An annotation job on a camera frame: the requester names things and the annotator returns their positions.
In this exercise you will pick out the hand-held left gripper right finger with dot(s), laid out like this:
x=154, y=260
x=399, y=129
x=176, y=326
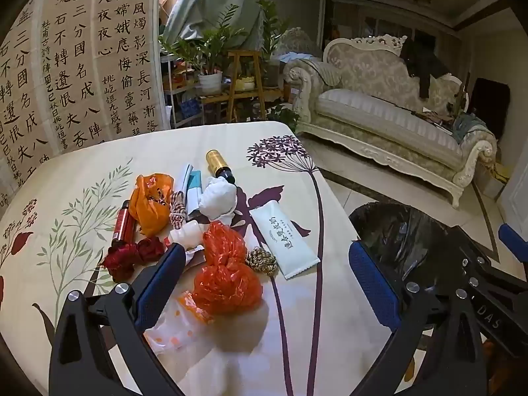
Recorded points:
x=373, y=284

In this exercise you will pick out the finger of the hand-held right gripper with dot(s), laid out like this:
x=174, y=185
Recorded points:
x=474, y=251
x=513, y=243

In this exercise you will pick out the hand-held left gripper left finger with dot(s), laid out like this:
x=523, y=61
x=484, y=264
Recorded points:
x=161, y=280

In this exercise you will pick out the dark red fabric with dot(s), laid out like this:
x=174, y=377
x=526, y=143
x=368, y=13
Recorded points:
x=123, y=258

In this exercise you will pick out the clear plastic bag orange dots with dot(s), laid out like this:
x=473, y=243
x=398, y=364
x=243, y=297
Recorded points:
x=173, y=330

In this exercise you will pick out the small white bottle red cap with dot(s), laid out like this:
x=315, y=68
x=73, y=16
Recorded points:
x=187, y=235

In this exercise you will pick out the trash bin with black liner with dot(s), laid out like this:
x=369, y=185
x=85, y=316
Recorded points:
x=396, y=231

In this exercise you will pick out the red plastic bag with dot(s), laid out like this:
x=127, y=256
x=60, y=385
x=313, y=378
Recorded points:
x=225, y=276

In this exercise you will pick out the red bottle black cap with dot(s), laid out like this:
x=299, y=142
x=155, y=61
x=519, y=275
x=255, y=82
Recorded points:
x=123, y=225

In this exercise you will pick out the mint wet wipe packet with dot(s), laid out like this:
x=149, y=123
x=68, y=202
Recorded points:
x=284, y=239

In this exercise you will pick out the white tissue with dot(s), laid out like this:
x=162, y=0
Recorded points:
x=218, y=198

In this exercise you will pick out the gold metal scourer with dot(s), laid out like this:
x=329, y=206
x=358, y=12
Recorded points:
x=260, y=260

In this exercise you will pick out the teal white paper packet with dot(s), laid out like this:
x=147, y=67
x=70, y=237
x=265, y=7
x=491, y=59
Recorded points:
x=193, y=183

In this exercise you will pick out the gold bottle black cap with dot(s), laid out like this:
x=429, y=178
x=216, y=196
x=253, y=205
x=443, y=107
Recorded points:
x=216, y=161

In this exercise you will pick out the person's right forearm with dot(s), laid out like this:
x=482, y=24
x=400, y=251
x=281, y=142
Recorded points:
x=493, y=346

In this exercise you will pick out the storage box with yellow items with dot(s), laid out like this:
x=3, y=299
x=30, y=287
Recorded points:
x=501, y=173

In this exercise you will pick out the teal blanket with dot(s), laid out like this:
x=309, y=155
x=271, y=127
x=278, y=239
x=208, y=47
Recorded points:
x=470, y=126

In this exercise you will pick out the floral tablecloth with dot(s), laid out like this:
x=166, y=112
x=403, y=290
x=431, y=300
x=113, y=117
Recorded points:
x=103, y=165

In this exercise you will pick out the cream ornate sofa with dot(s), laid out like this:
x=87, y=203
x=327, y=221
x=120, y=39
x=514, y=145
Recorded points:
x=371, y=115

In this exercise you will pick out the small leafy floor plant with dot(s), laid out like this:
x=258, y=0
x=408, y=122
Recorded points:
x=282, y=117

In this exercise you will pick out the white metal shelf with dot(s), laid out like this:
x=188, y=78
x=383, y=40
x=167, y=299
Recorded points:
x=175, y=90

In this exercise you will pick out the black jacket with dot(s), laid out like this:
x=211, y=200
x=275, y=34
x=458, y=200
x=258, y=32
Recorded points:
x=420, y=62

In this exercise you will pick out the green plant in white pot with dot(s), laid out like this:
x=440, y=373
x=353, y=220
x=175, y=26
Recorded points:
x=210, y=80

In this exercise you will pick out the yellow bowl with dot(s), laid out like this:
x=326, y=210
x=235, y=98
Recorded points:
x=245, y=84

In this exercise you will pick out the striped cushion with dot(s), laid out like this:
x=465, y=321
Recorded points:
x=330, y=74

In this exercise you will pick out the wooden plant stand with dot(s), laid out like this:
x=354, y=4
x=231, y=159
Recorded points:
x=247, y=55

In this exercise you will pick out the cream ornate armchair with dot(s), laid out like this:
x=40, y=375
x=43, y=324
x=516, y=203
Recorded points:
x=301, y=41

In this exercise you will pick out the tall green plant dark pot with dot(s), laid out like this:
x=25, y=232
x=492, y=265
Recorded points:
x=270, y=33

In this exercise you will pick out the grey green curtain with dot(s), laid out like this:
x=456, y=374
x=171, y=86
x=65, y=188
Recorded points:
x=214, y=0

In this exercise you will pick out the calligraphy wall hanging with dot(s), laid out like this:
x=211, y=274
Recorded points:
x=82, y=49

